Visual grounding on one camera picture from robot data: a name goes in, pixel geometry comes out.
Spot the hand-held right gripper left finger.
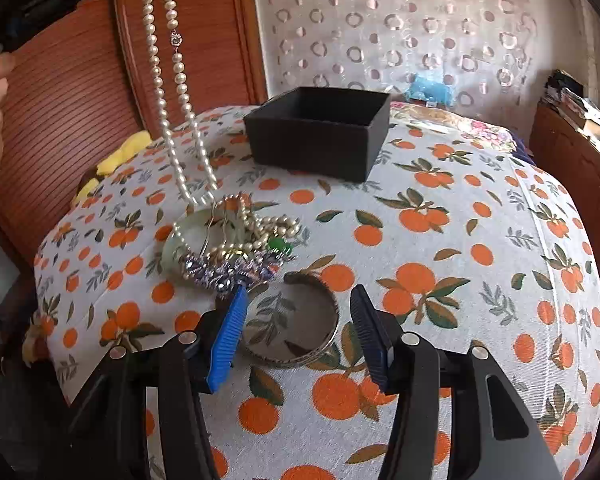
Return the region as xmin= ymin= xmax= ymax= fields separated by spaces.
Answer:
xmin=65 ymin=285 xmax=248 ymax=480

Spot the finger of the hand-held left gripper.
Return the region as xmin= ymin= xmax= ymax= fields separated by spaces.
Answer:
xmin=0 ymin=0 xmax=101 ymax=57

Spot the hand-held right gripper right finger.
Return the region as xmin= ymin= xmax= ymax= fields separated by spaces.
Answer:
xmin=349 ymin=284 xmax=563 ymax=480

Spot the silver metal bangle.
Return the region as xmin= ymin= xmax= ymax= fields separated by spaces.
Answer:
xmin=240 ymin=271 xmax=342 ymax=368

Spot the pale green jade bangle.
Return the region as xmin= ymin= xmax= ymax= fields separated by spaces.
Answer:
xmin=162 ymin=207 xmax=281 ymax=273

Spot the black box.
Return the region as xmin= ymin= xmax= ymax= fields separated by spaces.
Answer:
xmin=243 ymin=86 xmax=392 ymax=183

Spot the orange fruit print cloth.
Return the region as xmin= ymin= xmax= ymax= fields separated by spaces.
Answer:
xmin=32 ymin=102 xmax=600 ymax=480

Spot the yellow plush toy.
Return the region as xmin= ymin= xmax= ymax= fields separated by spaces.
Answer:
xmin=72 ymin=130 xmax=154 ymax=208

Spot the floral blanket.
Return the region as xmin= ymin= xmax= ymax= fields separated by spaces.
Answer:
xmin=387 ymin=101 xmax=520 ymax=154

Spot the dark blue bedsheet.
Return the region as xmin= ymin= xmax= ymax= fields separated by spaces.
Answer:
xmin=511 ymin=131 xmax=537 ymax=163

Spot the blue plastic bag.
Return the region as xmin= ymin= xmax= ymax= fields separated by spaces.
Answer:
xmin=409 ymin=74 xmax=457 ymax=109

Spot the wooden side cabinet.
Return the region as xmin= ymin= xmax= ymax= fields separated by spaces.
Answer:
xmin=529 ymin=102 xmax=600 ymax=243

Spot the circle pattern sheer curtain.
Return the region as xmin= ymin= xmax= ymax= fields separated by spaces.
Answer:
xmin=250 ymin=0 xmax=590 ymax=112

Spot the pile of clothes and books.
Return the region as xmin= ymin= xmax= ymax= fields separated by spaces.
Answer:
xmin=545 ymin=69 xmax=600 ymax=162

